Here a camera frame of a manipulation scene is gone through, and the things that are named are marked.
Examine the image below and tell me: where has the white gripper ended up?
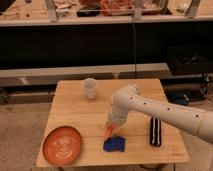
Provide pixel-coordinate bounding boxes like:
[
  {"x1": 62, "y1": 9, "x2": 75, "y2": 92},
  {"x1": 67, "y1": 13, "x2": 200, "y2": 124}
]
[{"x1": 106, "y1": 112, "x2": 127, "y2": 131}]

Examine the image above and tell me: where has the orange pepper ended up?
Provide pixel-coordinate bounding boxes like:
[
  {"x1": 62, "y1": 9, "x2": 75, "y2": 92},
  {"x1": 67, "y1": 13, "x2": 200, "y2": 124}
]
[{"x1": 104, "y1": 126, "x2": 113, "y2": 141}]

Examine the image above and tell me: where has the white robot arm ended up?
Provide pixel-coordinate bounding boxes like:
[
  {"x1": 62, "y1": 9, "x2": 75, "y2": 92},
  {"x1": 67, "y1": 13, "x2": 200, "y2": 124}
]
[{"x1": 107, "y1": 84, "x2": 213, "y2": 144}]

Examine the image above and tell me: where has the blue cloth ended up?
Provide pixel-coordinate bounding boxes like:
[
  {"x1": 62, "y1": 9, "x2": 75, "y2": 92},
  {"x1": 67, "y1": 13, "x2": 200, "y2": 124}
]
[{"x1": 103, "y1": 136, "x2": 126, "y2": 152}]

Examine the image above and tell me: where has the white plastic cup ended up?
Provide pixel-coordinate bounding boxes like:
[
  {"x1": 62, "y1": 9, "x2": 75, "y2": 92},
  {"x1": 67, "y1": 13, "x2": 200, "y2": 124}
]
[{"x1": 82, "y1": 78, "x2": 97, "y2": 100}]

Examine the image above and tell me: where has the wooden table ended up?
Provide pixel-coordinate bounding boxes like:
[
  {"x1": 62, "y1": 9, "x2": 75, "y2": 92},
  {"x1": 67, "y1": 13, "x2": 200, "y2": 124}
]
[{"x1": 45, "y1": 79, "x2": 189, "y2": 167}]

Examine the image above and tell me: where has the orange plate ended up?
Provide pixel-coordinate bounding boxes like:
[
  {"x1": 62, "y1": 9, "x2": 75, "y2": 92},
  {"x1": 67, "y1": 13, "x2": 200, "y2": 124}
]
[{"x1": 42, "y1": 126, "x2": 82, "y2": 166}]

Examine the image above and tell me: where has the black bin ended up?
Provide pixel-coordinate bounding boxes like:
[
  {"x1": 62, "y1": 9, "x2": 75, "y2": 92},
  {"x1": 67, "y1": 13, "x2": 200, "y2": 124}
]
[{"x1": 166, "y1": 45, "x2": 213, "y2": 75}]

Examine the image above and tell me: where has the blue cable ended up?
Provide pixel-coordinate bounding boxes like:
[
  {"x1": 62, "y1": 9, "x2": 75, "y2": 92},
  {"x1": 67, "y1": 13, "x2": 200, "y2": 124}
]
[{"x1": 131, "y1": 15, "x2": 138, "y2": 80}]

